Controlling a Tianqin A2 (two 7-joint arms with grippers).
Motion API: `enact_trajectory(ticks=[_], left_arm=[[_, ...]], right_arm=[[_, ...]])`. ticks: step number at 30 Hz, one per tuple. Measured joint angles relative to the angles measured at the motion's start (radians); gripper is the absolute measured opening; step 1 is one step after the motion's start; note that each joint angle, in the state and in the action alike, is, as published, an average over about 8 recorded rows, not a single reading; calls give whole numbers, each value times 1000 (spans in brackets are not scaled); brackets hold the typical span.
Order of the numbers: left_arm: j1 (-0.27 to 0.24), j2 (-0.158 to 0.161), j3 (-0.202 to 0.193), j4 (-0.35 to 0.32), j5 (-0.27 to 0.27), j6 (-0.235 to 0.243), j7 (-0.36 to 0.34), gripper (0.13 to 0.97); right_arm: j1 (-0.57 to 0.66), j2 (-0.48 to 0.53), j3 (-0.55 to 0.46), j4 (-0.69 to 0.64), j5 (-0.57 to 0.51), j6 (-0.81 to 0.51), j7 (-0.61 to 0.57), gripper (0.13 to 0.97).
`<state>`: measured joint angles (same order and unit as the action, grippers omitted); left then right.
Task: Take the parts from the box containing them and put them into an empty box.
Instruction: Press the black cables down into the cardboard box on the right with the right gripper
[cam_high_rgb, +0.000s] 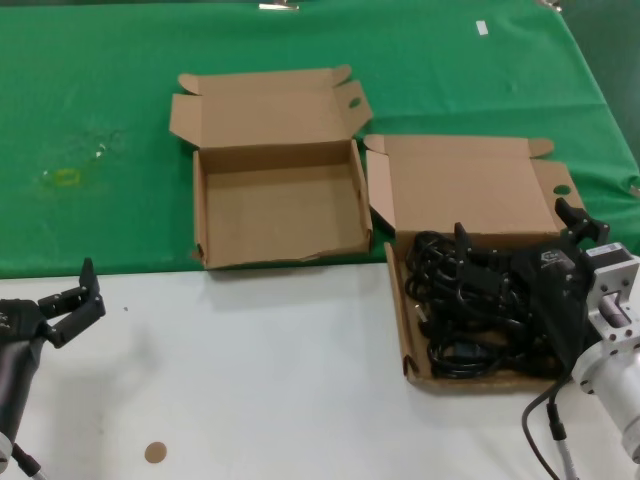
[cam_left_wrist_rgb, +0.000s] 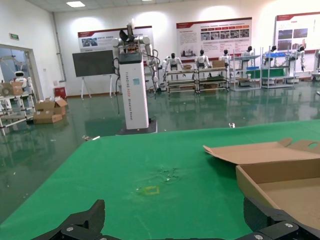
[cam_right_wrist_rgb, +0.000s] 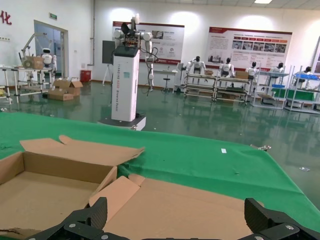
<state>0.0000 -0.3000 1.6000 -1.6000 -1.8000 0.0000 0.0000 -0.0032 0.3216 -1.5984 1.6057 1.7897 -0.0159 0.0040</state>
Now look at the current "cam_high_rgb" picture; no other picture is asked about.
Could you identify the small white label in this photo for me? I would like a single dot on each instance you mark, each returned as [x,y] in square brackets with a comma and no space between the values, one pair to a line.
[481,28]

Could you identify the round brown sticker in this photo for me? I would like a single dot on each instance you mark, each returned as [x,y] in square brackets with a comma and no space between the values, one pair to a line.
[155,452]

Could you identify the open cardboard box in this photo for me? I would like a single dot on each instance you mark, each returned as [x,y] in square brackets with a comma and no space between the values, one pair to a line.
[465,190]

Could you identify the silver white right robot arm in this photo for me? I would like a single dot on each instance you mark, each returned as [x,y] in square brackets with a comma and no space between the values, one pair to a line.
[612,380]

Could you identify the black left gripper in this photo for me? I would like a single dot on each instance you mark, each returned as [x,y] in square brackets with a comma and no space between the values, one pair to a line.
[20,322]

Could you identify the metal cloth clip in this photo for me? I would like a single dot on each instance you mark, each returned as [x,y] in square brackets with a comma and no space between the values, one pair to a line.
[277,6]
[550,3]

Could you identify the green tablecloth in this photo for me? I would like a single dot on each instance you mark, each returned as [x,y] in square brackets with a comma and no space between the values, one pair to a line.
[100,75]

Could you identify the cardboard box with torn rim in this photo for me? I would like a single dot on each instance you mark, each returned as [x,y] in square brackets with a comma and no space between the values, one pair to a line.
[280,220]

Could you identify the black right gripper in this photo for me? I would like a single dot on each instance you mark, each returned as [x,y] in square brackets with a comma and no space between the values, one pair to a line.
[555,295]

